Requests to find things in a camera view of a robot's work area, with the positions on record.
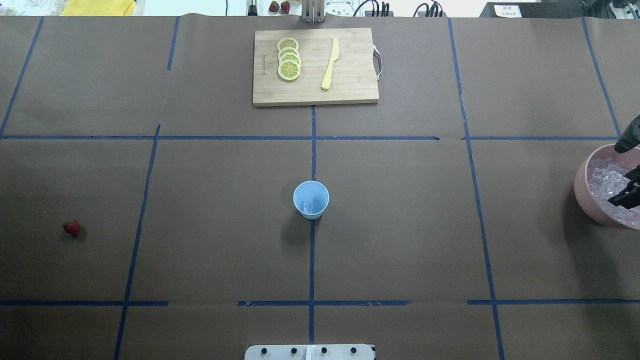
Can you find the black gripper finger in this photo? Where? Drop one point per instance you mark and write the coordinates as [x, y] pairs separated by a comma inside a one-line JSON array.
[[629, 197]]

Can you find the ice cube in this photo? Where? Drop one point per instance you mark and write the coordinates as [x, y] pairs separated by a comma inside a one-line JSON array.
[[307, 207]]

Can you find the clear ice cubes pile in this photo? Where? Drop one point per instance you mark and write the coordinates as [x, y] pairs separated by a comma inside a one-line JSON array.
[[605, 179]]

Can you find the light blue plastic cup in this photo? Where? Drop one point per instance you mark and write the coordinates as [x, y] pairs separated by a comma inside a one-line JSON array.
[[315, 191]]

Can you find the pink bowl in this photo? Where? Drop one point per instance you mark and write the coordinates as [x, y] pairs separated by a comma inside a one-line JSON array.
[[583, 195]]

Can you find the bamboo cutting board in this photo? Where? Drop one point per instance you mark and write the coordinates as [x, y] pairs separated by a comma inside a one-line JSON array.
[[355, 80]]

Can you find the yellow plastic knife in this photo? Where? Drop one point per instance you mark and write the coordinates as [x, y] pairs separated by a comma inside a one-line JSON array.
[[333, 57]]

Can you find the lemon slice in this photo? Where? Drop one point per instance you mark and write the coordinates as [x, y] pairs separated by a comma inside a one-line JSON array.
[[288, 42], [280, 53], [289, 72], [289, 61]]

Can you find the tray strawberry right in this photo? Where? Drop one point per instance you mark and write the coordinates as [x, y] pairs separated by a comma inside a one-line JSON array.
[[284, 7]]

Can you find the tray strawberry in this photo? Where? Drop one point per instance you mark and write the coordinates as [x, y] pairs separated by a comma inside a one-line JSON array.
[[284, 7], [274, 7]]

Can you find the tray strawberry left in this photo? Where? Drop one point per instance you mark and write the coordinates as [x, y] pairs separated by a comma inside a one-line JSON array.
[[274, 7]]

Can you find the red strawberry on table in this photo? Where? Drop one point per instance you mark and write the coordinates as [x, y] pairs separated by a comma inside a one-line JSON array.
[[72, 228]]

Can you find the yellow cloth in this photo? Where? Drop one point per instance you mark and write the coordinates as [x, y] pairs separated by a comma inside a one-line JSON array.
[[99, 8]]

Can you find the aluminium frame post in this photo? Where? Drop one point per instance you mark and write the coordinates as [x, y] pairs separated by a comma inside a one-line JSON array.
[[313, 11]]

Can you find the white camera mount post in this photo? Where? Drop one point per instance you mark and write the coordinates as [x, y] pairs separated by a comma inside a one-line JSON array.
[[348, 351]]

